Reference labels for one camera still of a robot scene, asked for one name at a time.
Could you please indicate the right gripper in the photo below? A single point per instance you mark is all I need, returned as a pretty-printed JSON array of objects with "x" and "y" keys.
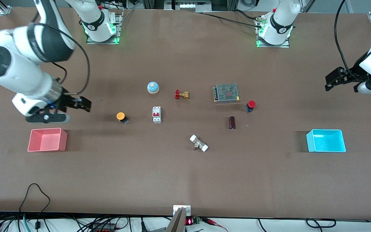
[{"x": 67, "y": 101}]

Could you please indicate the metal frame device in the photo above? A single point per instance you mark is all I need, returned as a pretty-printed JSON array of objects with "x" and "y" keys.
[{"x": 187, "y": 5}]

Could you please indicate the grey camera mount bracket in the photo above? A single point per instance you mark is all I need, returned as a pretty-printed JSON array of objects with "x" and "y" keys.
[{"x": 179, "y": 222}]

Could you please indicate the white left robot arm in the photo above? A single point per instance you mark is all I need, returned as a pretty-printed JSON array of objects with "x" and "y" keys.
[{"x": 280, "y": 22}]

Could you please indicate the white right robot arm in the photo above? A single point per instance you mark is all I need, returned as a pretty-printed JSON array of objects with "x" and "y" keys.
[{"x": 11, "y": 71}]

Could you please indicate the blue service bell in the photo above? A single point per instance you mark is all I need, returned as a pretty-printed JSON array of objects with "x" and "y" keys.
[{"x": 153, "y": 87}]

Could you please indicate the white circuit breaker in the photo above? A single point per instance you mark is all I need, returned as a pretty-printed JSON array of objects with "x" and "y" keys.
[{"x": 156, "y": 114}]

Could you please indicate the silver white pipe fitting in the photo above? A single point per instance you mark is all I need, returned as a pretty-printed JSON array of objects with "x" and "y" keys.
[{"x": 199, "y": 143}]

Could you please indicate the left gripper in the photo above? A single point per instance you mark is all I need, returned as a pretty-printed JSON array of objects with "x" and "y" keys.
[{"x": 355, "y": 71}]

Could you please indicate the dark brown cylinder capacitor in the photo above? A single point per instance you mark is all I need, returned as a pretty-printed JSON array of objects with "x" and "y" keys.
[{"x": 232, "y": 122}]

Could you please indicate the red push button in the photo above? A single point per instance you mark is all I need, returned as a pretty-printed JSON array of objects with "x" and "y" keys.
[{"x": 251, "y": 105}]

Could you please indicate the metal mesh power supply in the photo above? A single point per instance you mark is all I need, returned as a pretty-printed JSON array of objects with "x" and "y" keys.
[{"x": 226, "y": 92}]

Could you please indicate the cyan plastic bin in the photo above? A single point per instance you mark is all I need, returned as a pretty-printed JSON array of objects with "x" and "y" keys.
[{"x": 325, "y": 143}]

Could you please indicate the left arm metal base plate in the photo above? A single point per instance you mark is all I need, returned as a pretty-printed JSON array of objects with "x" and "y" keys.
[{"x": 285, "y": 45}]

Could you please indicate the yellow push button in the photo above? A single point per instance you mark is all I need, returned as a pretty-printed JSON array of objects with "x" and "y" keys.
[{"x": 121, "y": 116}]

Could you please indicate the red digit display module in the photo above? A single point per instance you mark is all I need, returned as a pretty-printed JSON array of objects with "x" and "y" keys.
[{"x": 189, "y": 221}]

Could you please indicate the pink plastic bin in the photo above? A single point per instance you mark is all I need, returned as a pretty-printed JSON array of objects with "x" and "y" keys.
[{"x": 47, "y": 141}]

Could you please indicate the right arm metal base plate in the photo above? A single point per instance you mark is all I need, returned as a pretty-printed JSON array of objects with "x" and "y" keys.
[{"x": 120, "y": 29}]

